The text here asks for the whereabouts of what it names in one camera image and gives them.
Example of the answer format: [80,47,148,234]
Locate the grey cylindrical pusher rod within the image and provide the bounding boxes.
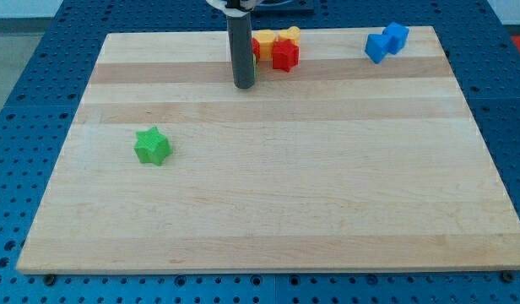
[227,14,255,90]

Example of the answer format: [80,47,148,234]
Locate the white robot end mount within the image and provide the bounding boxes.
[206,0,263,18]

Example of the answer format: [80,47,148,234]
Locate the green star block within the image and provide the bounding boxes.
[134,127,173,166]

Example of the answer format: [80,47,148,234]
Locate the red star block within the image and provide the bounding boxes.
[272,40,300,73]

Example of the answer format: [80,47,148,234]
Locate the red block behind rod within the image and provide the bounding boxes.
[252,38,261,63]

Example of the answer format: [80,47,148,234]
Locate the yellow hexagon block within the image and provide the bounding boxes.
[254,30,278,60]

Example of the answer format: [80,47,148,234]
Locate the green block behind rod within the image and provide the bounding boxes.
[252,53,257,79]

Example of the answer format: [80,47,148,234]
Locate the yellow heart block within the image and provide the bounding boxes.
[278,25,301,46]

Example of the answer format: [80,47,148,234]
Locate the blue cube block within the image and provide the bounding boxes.
[382,22,409,55]

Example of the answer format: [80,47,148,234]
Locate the wooden board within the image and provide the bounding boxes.
[16,26,520,274]

